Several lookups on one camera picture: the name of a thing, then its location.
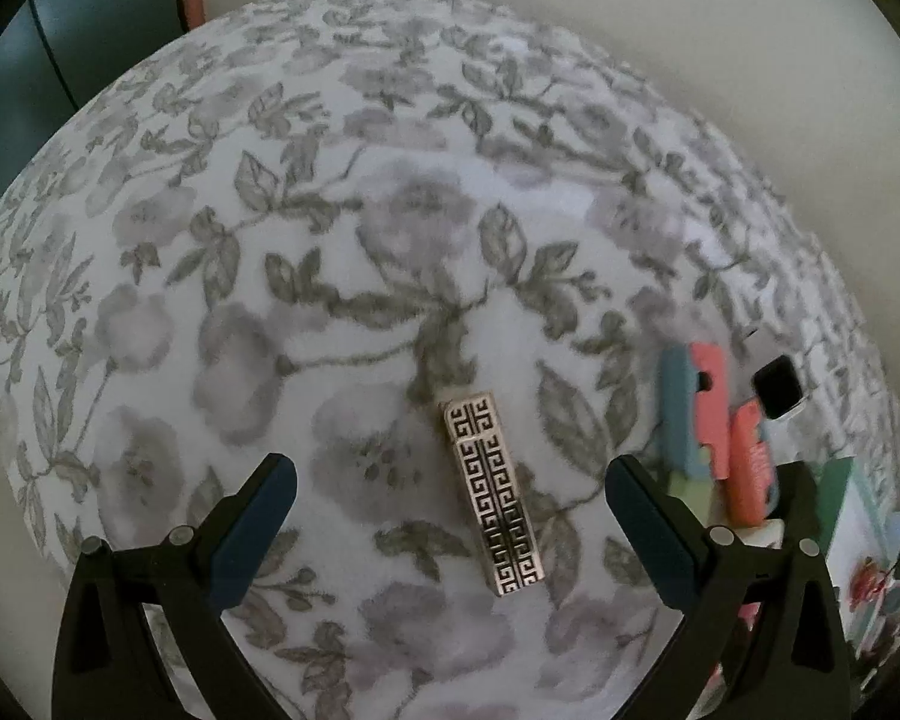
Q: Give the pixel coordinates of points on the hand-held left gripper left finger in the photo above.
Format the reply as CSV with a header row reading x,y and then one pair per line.
x,y
259,510

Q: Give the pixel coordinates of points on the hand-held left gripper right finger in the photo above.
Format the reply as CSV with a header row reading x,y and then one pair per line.
x,y
645,525

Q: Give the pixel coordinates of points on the pale green block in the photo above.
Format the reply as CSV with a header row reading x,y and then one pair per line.
x,y
690,493

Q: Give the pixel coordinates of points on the coral and blue toy block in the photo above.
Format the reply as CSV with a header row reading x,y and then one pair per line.
x,y
709,420

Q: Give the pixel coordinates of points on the silver patterned lighter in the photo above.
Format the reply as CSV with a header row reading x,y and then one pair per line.
x,y
491,487

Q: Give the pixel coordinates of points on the teal tray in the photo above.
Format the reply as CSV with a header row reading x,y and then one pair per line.
x,y
834,484

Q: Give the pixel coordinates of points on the white smartwatch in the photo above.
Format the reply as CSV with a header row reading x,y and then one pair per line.
x,y
776,386

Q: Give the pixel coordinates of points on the floral blanket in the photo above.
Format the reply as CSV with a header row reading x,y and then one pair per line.
x,y
345,165

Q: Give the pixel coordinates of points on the teal cabinet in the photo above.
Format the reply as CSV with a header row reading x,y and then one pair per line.
x,y
82,37

